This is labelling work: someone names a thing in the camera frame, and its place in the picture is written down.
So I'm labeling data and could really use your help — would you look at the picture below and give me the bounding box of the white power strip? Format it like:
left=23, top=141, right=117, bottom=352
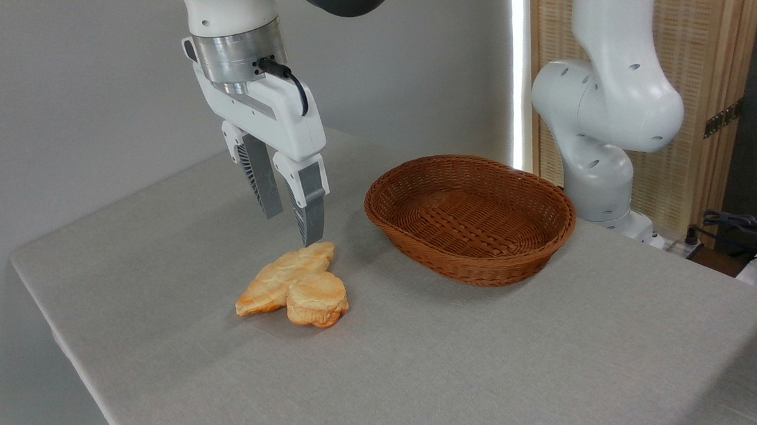
left=662, top=233, right=707, bottom=262

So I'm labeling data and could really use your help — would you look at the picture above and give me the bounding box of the round golden bread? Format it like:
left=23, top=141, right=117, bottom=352
left=284, top=270, right=351, bottom=331

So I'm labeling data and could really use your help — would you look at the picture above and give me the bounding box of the brown wicker basket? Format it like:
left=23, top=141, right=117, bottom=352
left=361, top=148, right=581, bottom=295

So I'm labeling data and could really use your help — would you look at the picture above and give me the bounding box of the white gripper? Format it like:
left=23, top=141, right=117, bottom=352
left=182, top=31, right=334, bottom=254

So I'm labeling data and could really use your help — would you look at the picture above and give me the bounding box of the black cable bundle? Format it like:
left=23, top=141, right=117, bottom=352
left=701, top=207, right=757, bottom=268

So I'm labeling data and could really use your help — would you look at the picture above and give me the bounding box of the grey tablecloth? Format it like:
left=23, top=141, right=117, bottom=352
left=4, top=105, right=757, bottom=425

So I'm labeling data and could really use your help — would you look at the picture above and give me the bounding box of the wooden woven folding screen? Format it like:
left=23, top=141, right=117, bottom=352
left=525, top=0, right=757, bottom=258

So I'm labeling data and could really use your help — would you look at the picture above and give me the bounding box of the long braided bread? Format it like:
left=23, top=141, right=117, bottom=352
left=232, top=241, right=340, bottom=318

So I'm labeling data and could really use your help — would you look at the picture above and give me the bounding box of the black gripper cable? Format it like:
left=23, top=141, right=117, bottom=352
left=256, top=55, right=311, bottom=120

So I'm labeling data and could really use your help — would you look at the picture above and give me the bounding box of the metal screen hinge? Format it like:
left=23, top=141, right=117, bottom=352
left=701, top=99, right=747, bottom=140

